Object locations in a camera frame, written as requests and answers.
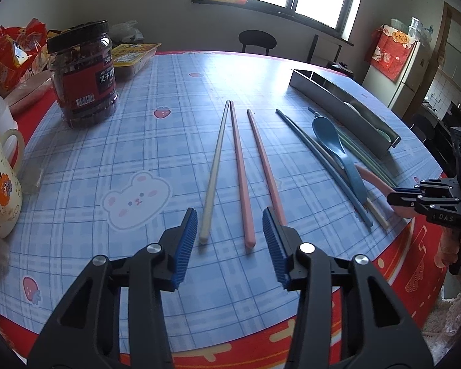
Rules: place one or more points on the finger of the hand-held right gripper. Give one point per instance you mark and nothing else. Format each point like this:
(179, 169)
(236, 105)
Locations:
(403, 190)
(399, 200)

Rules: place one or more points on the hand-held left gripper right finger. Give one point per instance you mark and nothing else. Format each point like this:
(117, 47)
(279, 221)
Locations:
(272, 246)

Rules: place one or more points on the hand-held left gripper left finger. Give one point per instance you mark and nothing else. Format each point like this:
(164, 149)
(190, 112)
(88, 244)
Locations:
(186, 246)

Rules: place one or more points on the beige chopstick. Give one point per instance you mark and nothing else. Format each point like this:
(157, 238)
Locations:
(215, 173)
(378, 215)

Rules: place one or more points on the pink spoon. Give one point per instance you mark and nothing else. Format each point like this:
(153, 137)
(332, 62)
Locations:
(368, 175)

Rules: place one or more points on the green chopstick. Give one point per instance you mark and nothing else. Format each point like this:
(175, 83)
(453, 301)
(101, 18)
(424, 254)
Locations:
(363, 158)
(368, 157)

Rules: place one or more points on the pink chopstick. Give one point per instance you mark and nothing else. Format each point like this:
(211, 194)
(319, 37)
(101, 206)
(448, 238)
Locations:
(263, 161)
(240, 176)

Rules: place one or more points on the blue spoon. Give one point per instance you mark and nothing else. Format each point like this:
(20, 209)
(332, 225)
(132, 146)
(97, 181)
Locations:
(328, 134)

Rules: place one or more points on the long metal utensil tray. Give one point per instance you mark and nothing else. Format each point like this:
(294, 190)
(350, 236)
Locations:
(330, 92)

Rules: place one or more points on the person's right hand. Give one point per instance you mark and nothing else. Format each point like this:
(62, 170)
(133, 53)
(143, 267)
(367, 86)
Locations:
(449, 248)

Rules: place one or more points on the green spoon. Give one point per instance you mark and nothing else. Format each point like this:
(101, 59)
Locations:
(355, 108)

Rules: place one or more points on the white refrigerator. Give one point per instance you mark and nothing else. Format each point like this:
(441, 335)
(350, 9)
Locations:
(407, 77)

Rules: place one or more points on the blue plaid tablecloth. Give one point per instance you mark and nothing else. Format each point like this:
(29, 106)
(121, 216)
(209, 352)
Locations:
(157, 153)

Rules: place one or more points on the red printed cloth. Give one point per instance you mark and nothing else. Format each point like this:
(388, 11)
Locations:
(390, 53)

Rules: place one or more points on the small black object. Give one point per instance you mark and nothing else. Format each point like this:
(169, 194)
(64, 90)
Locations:
(342, 70)

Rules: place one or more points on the clear glass jug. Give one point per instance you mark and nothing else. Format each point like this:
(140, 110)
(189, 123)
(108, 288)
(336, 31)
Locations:
(415, 27)

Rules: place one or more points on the black-lidded snack jar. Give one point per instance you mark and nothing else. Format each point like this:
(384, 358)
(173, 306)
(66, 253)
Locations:
(84, 84)

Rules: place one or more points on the yellow-rimmed printed mug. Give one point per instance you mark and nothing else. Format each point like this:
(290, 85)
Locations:
(0, 192)

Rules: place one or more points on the yellow snack tray package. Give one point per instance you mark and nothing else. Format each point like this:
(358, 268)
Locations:
(132, 55)

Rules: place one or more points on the round-backed black chair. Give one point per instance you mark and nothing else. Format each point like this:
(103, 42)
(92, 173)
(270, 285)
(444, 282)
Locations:
(256, 40)

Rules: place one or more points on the dark window sill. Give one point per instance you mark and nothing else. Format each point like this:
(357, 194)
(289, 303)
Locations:
(276, 9)

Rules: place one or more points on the white plastic bag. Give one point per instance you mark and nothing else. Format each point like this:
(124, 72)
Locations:
(128, 30)

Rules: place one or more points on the orange packet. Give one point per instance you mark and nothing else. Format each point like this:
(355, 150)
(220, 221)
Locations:
(240, 0)

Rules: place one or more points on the red snack bags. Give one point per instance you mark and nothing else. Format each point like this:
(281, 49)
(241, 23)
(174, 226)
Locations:
(7, 57)

